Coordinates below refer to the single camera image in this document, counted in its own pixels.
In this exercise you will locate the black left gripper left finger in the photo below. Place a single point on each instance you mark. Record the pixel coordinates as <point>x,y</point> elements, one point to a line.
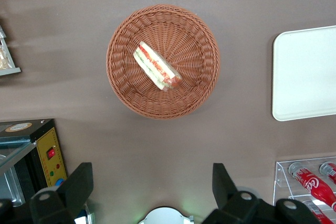
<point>76,184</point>

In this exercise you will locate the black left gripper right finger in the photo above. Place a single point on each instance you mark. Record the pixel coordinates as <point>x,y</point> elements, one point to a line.
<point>223,184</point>

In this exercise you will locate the triangle sandwich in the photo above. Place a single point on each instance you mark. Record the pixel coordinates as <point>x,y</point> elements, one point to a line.
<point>155,65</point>

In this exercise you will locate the brown round wicker basket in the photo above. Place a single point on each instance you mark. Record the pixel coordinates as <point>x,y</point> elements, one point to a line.
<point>194,51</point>

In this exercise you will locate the white rectangular plastic tray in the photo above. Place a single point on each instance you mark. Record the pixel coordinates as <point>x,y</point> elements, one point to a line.
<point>304,74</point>

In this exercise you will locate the black food warmer yellow panel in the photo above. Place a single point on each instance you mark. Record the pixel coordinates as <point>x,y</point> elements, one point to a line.
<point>48,140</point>

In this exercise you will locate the clear acrylic bottle rack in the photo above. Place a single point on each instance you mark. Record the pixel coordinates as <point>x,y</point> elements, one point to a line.
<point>282,174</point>

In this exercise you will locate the red cola bottle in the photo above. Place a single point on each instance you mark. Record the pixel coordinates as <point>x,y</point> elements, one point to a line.
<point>315,184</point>
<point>316,212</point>
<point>329,171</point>

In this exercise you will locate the packaged bread clear wrapper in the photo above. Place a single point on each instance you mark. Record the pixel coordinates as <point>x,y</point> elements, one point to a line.
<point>4,58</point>

